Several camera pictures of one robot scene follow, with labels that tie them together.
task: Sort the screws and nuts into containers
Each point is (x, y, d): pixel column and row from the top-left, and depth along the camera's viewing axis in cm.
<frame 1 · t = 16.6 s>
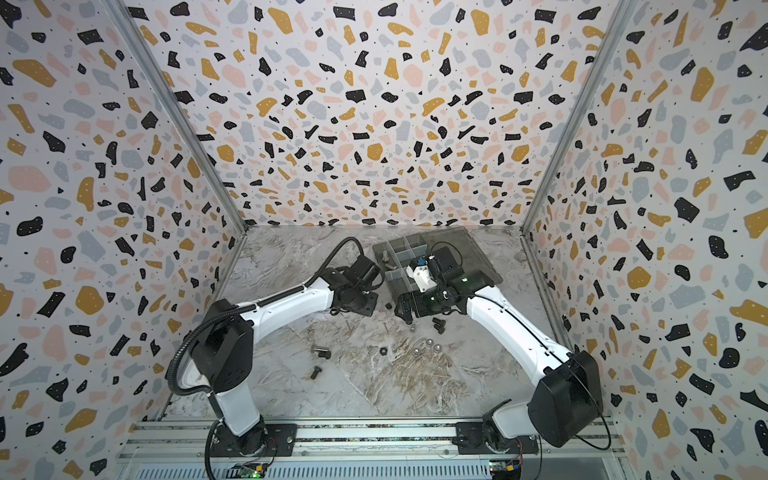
left hand: (369, 300, 88), fingers open
right hand: (404, 302, 78), fingers open
clear plastic organizer box: (396, 255, 109), point 6 cm above the table
silver hex bolt: (314, 348, 89), point 2 cm above the table
black hex bolt left: (315, 372, 86), on the table
black hex bolt pair upper: (442, 322, 96), on the table
black hex bolt pair lower: (439, 328, 95), on the table
silver hex nut: (412, 328, 94), point 2 cm above the table
shiny silver nut: (429, 342, 92), on the table
shiny silver nut 2: (437, 348, 92), on the table
black hex nut centre: (383, 351, 91), on the table

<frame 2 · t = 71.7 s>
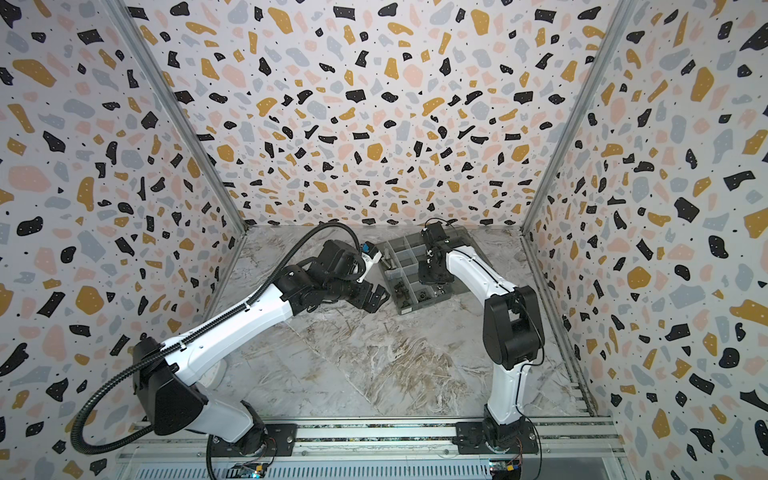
left hand: (377, 284, 75), fingers open
right hand: (422, 273, 93), fingers closed
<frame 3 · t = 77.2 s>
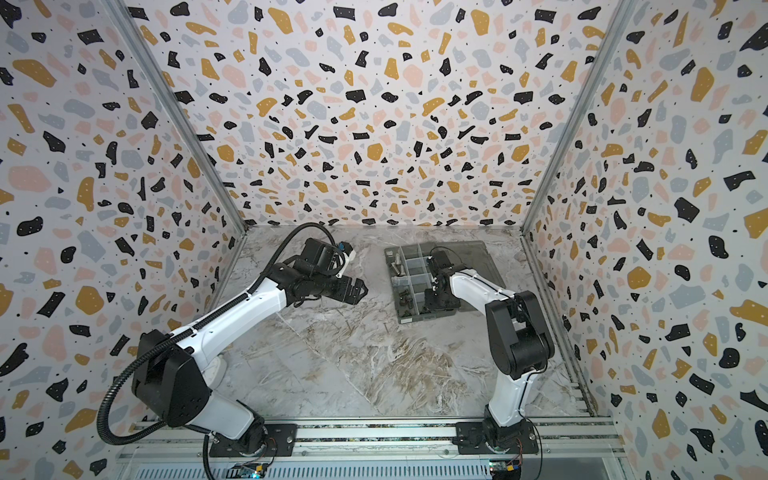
left hand: (353, 282, 82), fingers open
right hand: (430, 302, 95), fingers closed
clear plastic organizer box: (410, 276, 102), point 6 cm above the table
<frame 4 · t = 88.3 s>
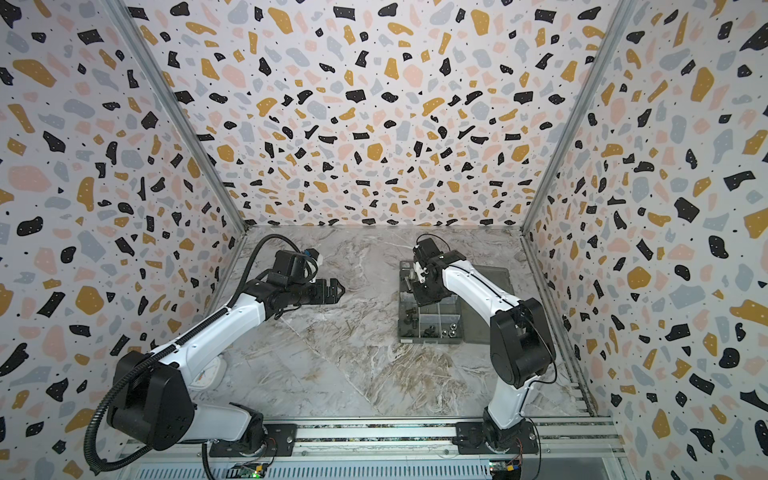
left hand: (330, 285, 84), fingers open
right hand: (419, 293, 90), fingers closed
clear plastic organizer box: (447, 320, 96), point 2 cm above the table
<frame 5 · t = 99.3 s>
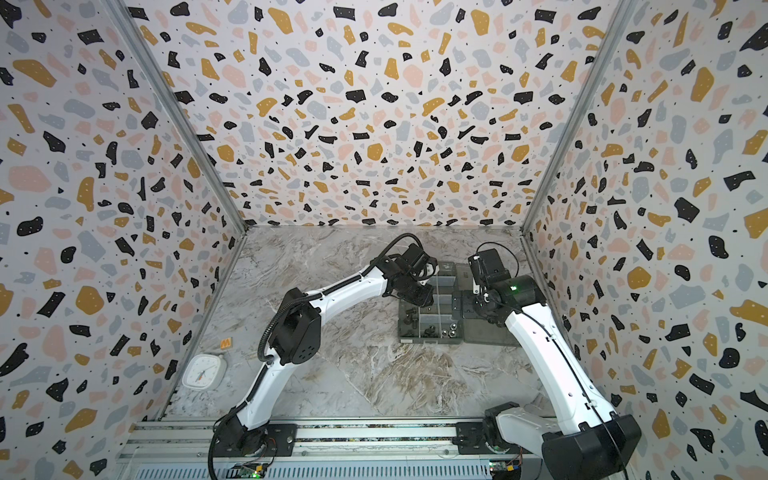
left hand: (435, 298, 89), fingers open
right hand: (469, 301, 75), fingers open
small orange block: (225, 343, 91), on the table
